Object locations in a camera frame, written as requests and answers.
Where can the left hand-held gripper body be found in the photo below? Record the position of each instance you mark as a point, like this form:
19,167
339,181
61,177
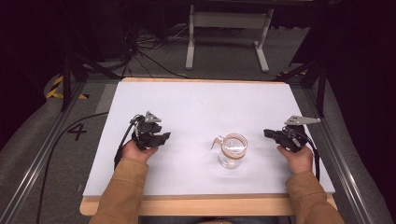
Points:
146,128

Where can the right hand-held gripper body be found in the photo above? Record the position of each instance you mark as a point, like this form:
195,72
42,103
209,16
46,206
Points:
294,133

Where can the clear glass jar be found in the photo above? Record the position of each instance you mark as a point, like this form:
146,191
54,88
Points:
233,150

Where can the person's left hand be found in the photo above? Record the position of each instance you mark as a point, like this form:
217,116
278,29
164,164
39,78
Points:
135,151

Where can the person's right hand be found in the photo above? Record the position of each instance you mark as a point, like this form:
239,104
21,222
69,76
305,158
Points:
299,160

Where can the white table mat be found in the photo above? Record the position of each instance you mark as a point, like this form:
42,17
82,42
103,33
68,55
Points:
202,105

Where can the black tripod stand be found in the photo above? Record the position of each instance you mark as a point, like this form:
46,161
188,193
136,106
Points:
314,77
74,71

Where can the yellow black hazard tape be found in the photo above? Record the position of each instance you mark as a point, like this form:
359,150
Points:
57,90

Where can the white metal stand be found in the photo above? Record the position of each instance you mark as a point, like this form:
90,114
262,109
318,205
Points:
229,34

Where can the aluminium floor rail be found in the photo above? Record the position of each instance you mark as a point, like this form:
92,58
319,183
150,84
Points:
37,158
339,155

